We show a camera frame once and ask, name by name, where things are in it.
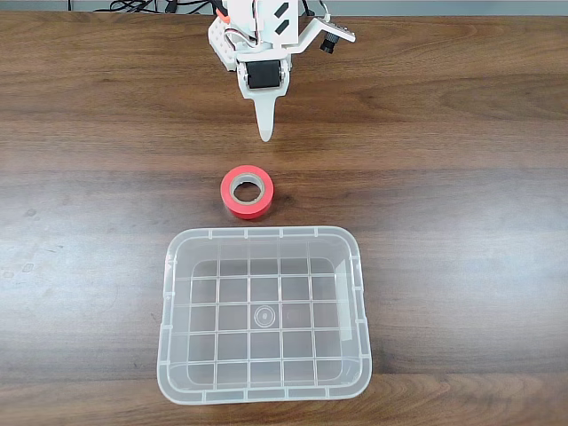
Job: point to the camera module on white bracket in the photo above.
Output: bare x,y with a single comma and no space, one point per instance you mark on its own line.
337,32

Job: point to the red tape roll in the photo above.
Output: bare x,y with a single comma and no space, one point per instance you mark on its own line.
248,213

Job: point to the clear plastic box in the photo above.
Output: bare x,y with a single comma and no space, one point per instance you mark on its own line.
266,317

